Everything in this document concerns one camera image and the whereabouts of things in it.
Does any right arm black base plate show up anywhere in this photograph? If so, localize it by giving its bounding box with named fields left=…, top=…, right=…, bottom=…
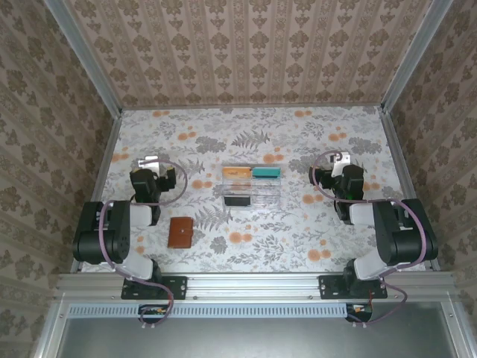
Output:
left=318, top=275, right=388, bottom=301

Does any teal card stack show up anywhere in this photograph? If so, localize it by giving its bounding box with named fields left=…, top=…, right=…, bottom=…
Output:
left=252, top=166, right=282, bottom=178

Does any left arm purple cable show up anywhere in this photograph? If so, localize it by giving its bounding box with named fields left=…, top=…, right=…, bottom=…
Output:
left=97, top=158, right=190, bottom=330

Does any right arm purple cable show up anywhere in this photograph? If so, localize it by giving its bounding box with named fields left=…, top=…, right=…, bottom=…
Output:
left=310, top=150, right=429, bottom=330

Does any grey metal panel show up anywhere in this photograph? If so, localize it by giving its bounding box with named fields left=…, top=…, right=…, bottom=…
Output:
left=55, top=301, right=461, bottom=358

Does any aluminium frame post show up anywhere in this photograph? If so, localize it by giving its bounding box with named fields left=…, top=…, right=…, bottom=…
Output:
left=42, top=0, right=124, bottom=117
left=379, top=0, right=456, bottom=113

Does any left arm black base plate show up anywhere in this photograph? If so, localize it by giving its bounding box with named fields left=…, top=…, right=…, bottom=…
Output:
left=121, top=275, right=188, bottom=301

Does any aluminium table edge rail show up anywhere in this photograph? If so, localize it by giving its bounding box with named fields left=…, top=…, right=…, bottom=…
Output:
left=54, top=271, right=461, bottom=302

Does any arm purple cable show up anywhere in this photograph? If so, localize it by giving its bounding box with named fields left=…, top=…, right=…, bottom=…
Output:
left=97, top=158, right=190, bottom=330
left=310, top=150, right=429, bottom=330

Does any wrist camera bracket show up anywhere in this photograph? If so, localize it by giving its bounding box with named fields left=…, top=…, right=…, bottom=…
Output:
left=330, top=151, right=353, bottom=177
left=136, top=155, right=169, bottom=169

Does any aluminium table side rail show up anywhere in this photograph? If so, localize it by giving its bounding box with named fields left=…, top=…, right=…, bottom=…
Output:
left=379, top=107, right=443, bottom=271
left=70, top=111, right=123, bottom=273

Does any brown leather card holder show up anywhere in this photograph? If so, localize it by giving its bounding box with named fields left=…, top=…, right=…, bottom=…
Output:
left=167, top=216, right=195, bottom=249

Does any clear acrylic card organizer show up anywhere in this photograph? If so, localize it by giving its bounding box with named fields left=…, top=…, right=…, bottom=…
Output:
left=218, top=163, right=283, bottom=213

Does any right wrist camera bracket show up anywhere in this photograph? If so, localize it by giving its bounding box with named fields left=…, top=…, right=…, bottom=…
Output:
left=330, top=151, right=353, bottom=177

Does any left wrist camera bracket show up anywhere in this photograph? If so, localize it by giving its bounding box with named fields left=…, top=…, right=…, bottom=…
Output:
left=136, top=155, right=169, bottom=169

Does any slotted grey cable duct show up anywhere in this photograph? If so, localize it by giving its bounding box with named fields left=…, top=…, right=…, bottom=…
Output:
left=69, top=302, right=350, bottom=320

